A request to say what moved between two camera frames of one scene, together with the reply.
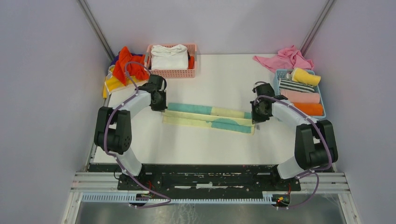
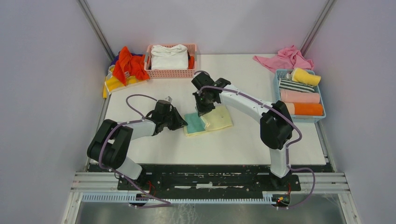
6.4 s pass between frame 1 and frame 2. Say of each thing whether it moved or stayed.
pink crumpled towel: stayed
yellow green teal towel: moved
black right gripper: moved
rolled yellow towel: stayed
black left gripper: moved
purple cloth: stayed
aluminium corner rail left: stayed
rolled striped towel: stayed
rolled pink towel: stayed
